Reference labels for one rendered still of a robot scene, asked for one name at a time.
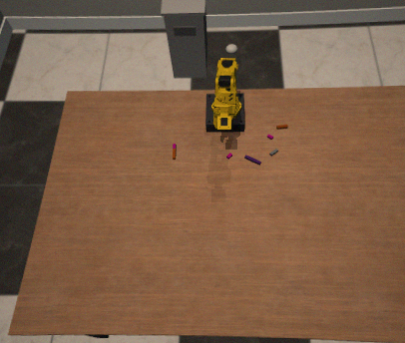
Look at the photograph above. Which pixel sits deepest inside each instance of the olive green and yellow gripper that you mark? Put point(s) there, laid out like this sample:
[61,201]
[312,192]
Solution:
[223,115]

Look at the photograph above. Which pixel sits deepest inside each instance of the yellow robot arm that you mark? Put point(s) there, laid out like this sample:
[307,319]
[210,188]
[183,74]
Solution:
[223,79]

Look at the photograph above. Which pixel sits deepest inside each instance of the purple rod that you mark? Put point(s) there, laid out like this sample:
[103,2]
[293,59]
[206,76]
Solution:
[252,159]

